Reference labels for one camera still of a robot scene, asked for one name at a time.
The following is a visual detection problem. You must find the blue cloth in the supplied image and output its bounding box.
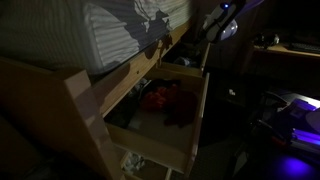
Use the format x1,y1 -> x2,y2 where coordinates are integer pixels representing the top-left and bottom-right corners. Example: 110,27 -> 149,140
173,55 -> 196,69

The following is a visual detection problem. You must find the red cloth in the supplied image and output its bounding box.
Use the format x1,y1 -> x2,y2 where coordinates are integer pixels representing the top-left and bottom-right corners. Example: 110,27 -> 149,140
140,83 -> 199,129

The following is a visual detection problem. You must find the grey folded cloth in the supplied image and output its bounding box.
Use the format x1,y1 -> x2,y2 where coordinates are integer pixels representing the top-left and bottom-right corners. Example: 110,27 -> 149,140
134,79 -> 152,96

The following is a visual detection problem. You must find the light wooden drawer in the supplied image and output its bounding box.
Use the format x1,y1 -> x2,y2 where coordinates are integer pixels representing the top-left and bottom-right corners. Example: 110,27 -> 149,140
119,151 -> 174,180
103,68 -> 211,178
155,41 -> 212,79

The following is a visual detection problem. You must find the white patterned cloth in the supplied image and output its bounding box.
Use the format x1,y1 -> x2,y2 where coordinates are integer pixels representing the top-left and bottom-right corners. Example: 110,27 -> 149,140
123,153 -> 147,174

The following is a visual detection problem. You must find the dark clothes pile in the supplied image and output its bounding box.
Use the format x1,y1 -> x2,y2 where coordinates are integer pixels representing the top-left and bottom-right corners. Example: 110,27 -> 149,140
105,79 -> 145,130

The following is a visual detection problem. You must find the striped white mattress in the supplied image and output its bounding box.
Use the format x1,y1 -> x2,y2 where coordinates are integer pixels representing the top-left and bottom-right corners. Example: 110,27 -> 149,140
0,0 -> 193,74

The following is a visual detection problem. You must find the dark headset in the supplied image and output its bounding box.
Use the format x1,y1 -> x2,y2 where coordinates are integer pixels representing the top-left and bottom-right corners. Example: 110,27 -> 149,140
253,32 -> 281,48

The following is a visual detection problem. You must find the wooden desk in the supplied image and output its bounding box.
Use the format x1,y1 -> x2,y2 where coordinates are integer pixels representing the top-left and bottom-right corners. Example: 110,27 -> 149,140
247,42 -> 320,74

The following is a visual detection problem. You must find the purple lit equipment box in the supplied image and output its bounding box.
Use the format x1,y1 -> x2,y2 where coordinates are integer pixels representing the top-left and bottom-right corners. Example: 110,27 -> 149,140
249,93 -> 320,163

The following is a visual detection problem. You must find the black keyboard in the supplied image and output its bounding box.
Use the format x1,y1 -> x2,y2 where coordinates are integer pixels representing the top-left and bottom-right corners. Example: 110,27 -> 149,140
288,41 -> 320,55

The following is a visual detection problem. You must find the wooden bed frame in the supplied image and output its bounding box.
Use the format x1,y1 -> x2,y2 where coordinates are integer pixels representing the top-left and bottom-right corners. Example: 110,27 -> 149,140
0,18 -> 196,180

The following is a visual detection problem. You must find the orange handled tool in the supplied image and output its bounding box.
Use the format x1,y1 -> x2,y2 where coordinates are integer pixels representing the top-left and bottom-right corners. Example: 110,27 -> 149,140
270,134 -> 289,149

